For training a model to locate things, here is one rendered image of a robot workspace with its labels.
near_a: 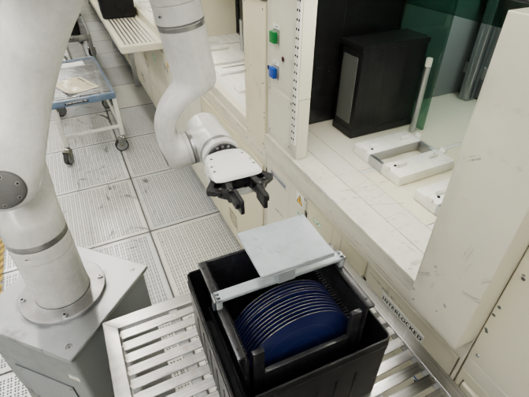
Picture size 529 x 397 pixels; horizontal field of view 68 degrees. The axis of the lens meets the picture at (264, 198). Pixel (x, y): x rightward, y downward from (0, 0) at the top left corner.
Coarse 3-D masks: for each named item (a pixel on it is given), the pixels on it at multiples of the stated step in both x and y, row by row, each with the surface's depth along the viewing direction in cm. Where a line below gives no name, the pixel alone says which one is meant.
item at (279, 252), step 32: (288, 224) 63; (224, 256) 71; (256, 256) 57; (288, 256) 57; (320, 256) 58; (224, 288) 76; (256, 288) 63; (352, 288) 65; (224, 320) 60; (352, 320) 62; (256, 352) 56; (320, 352) 64; (352, 352) 69; (256, 384) 61
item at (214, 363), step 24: (192, 288) 72; (216, 336) 82; (384, 336) 66; (216, 360) 62; (336, 360) 61; (360, 360) 63; (216, 384) 72; (288, 384) 58; (312, 384) 61; (336, 384) 65; (360, 384) 70
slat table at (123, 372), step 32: (128, 320) 87; (160, 320) 87; (192, 320) 87; (384, 320) 87; (128, 352) 95; (192, 352) 81; (416, 352) 80; (128, 384) 75; (160, 384) 75; (192, 384) 75; (384, 384) 75; (416, 384) 75; (448, 384) 75
